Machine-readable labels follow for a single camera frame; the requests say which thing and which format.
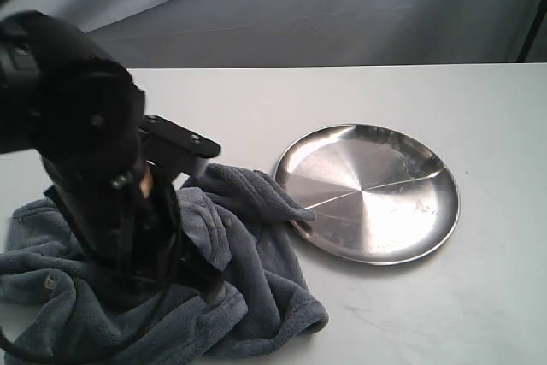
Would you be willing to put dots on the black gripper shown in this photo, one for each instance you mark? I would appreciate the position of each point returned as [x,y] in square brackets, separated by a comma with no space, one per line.
[126,216]

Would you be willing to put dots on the grey fleece towel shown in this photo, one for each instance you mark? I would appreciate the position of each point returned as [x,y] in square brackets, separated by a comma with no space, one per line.
[237,218]

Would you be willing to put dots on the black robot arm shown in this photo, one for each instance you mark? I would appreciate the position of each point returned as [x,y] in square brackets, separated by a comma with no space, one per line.
[62,96]

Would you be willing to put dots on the round stainless steel plate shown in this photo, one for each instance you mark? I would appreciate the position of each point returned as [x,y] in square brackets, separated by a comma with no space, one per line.
[379,196]

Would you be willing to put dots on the grey backdrop cloth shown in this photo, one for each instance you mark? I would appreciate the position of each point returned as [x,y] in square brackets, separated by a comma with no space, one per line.
[296,33]

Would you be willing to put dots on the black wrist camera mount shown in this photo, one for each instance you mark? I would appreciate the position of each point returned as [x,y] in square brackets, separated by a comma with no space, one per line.
[174,149]

